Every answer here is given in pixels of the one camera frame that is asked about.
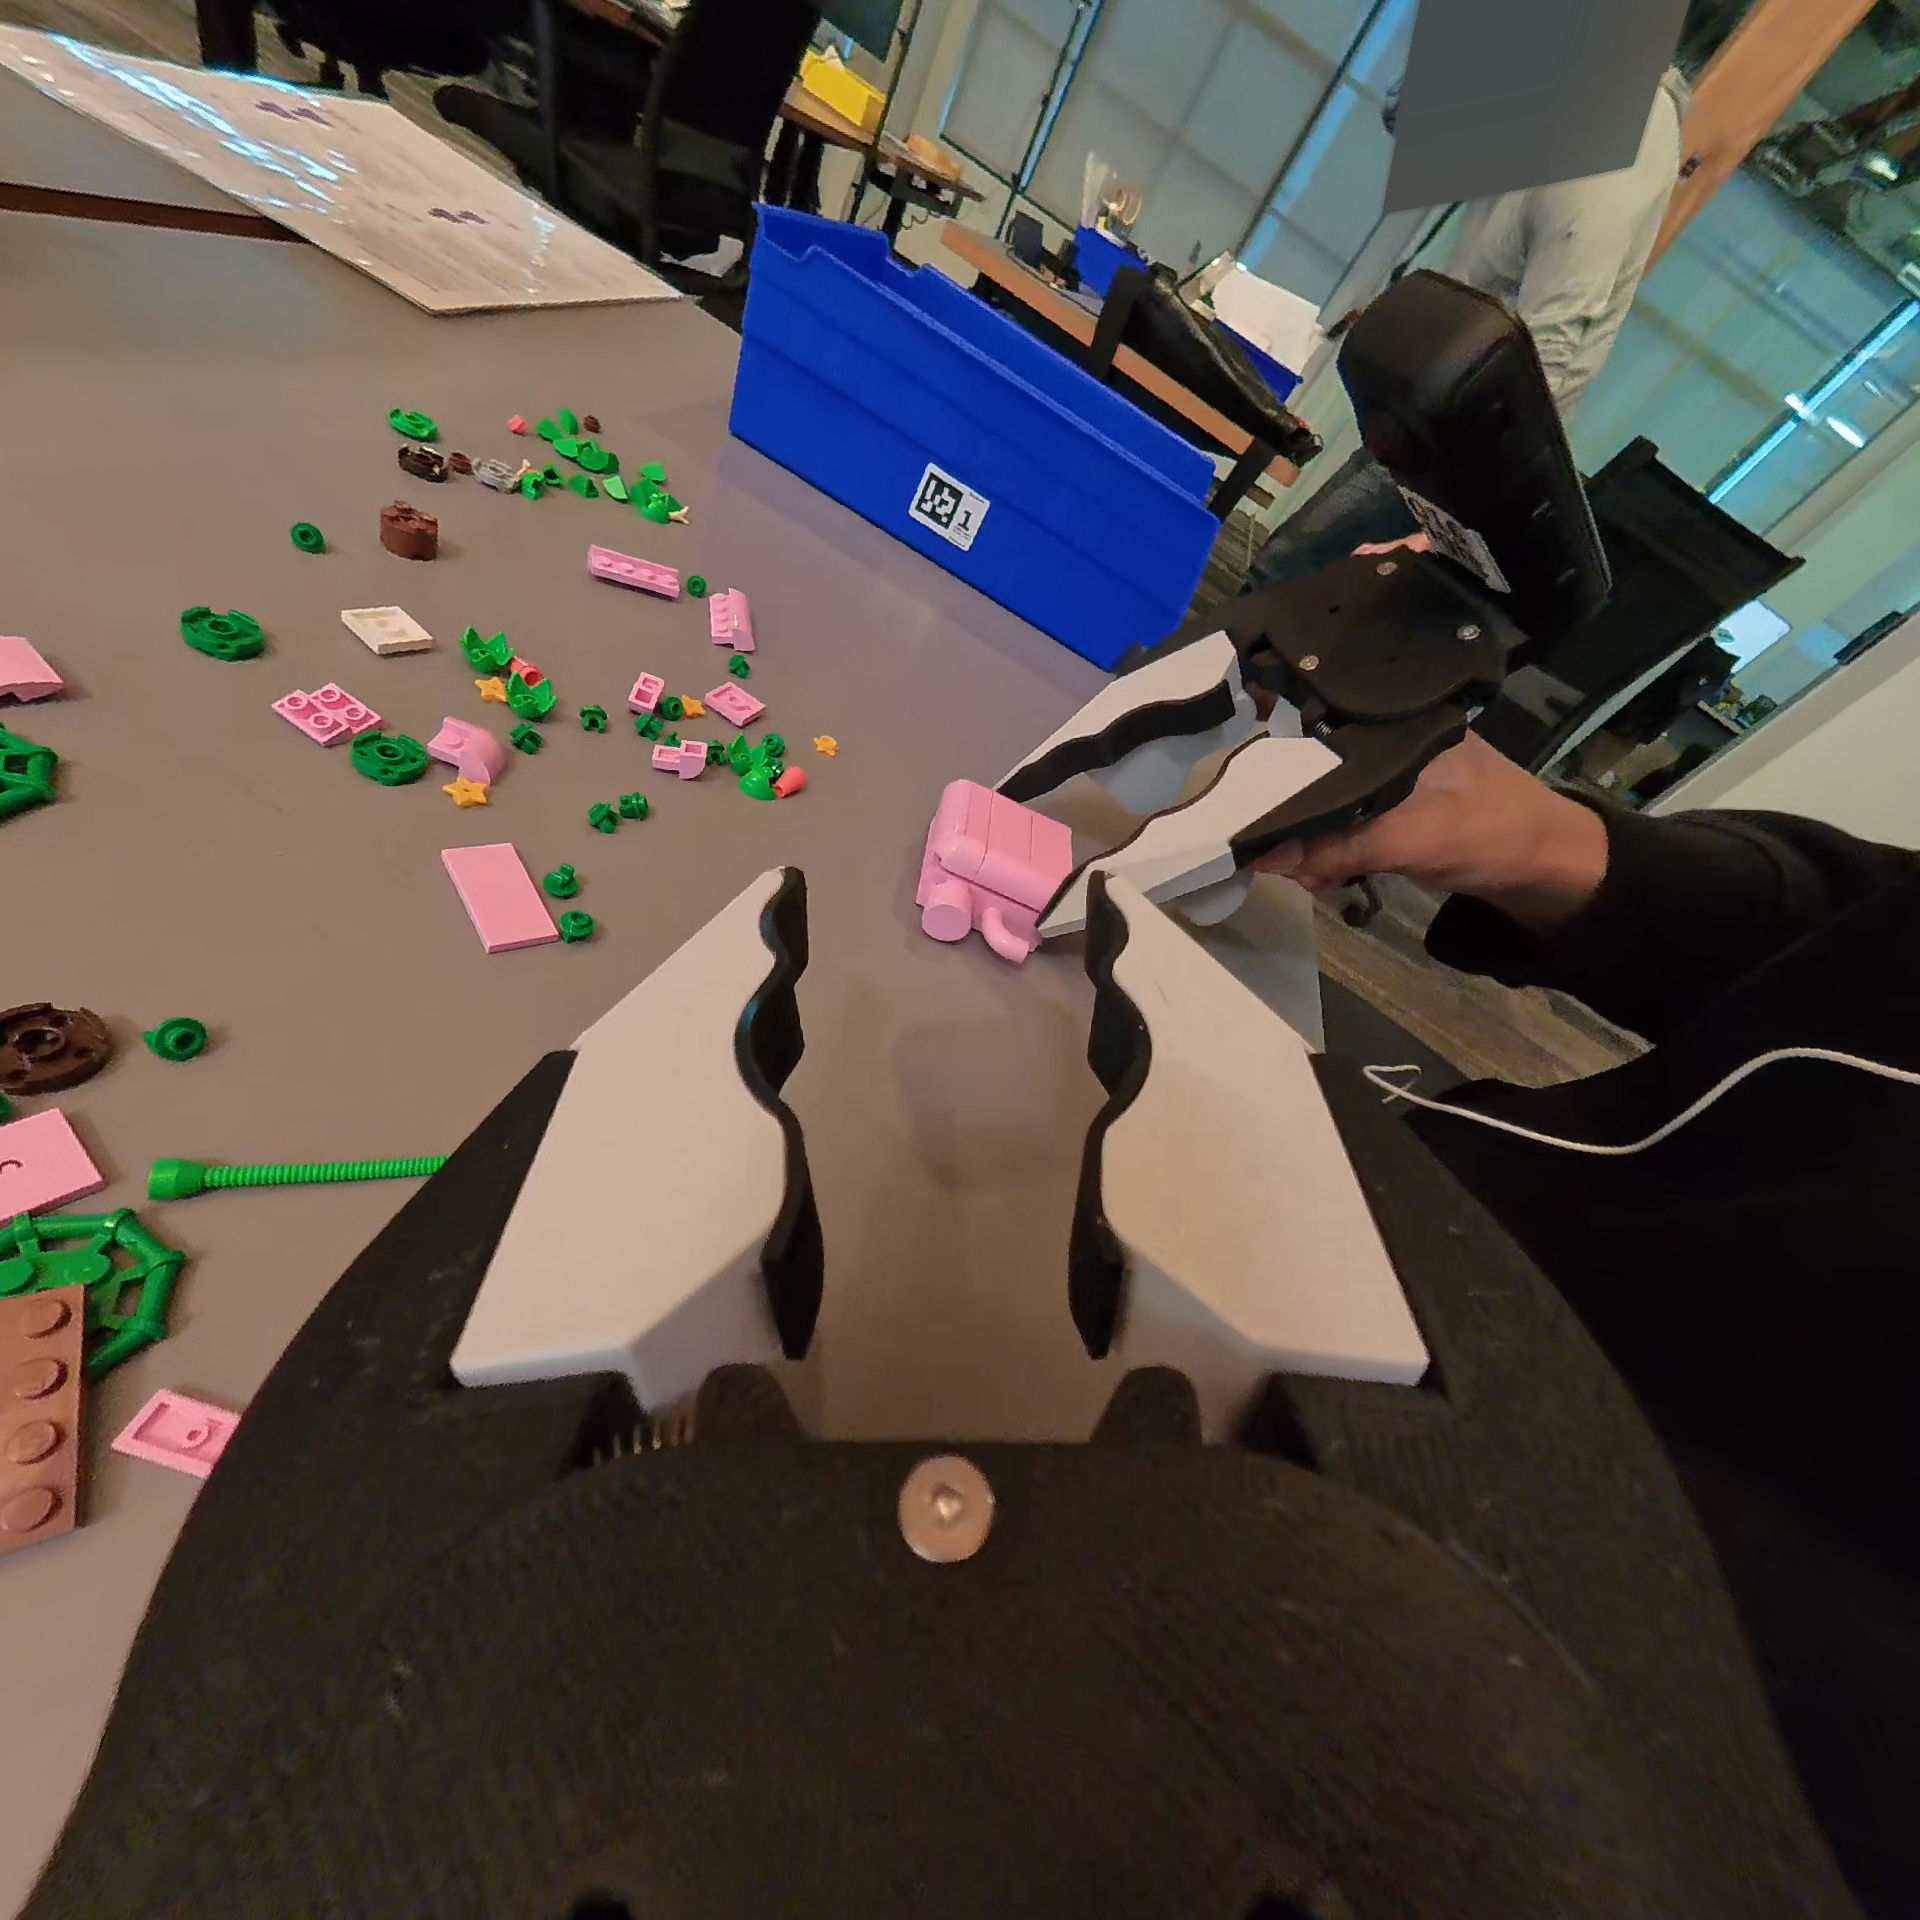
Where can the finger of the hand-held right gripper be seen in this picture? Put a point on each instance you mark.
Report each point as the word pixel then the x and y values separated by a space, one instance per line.
pixel 1215 825
pixel 1155 721

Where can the small yellow box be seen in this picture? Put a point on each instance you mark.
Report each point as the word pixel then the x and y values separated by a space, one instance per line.
pixel 844 91

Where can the pink face tile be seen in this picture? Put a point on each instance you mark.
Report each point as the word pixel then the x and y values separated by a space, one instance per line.
pixel 44 1167

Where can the pink curved brick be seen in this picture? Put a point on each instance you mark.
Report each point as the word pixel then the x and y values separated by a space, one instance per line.
pixel 459 743

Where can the person's right forearm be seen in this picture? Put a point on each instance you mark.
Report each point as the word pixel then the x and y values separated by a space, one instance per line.
pixel 1694 915

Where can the pink flat rectangular tile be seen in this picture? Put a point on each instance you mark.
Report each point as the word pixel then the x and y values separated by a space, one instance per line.
pixel 499 896

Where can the pink curved slope tile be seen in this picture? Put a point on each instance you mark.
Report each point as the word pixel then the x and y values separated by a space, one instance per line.
pixel 23 671

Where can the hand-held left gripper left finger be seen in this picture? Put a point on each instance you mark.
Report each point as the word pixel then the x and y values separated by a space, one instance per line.
pixel 629 1201

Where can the blue plastic bin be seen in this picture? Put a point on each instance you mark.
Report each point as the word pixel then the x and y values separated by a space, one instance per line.
pixel 932 421

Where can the brown square studded plate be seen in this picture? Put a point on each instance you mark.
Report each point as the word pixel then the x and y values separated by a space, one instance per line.
pixel 38 1424

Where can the wooden post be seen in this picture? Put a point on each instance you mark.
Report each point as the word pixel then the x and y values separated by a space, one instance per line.
pixel 1770 105

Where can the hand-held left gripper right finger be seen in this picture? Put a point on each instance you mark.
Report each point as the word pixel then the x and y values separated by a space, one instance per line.
pixel 1261 1201

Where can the person's black clothing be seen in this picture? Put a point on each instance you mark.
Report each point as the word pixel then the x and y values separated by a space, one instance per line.
pixel 1725 1349

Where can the white square plate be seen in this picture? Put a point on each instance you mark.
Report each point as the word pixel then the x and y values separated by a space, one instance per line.
pixel 388 629

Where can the pink square brick base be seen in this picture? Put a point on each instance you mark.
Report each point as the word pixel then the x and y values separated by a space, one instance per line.
pixel 998 855

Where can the green spiky leaf element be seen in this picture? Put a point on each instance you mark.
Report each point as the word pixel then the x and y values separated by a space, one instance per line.
pixel 484 653

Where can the pink stepped studded plate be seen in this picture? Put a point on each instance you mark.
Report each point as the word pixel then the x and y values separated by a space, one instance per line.
pixel 325 715

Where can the dark brown round plate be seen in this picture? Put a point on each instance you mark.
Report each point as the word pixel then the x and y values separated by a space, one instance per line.
pixel 84 1060

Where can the person's right hand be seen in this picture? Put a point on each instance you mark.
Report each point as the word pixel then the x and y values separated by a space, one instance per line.
pixel 1470 825

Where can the pink square jumper plate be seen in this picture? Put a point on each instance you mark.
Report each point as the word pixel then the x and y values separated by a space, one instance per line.
pixel 734 705

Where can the pink half cylinder brick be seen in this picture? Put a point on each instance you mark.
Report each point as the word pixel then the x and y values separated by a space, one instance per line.
pixel 733 620

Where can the green flexible bar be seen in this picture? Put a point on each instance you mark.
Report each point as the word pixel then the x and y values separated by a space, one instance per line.
pixel 300 1173

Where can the small dark brown piece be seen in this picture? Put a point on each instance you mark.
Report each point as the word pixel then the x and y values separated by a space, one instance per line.
pixel 423 460

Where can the brown round brick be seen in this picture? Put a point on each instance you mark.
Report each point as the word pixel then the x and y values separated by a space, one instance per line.
pixel 411 533

